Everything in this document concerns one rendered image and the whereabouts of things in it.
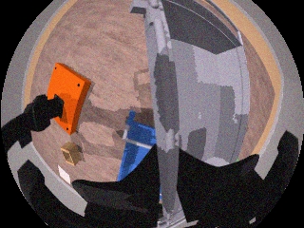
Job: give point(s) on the blue plastic tray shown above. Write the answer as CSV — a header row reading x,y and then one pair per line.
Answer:
x,y
133,154

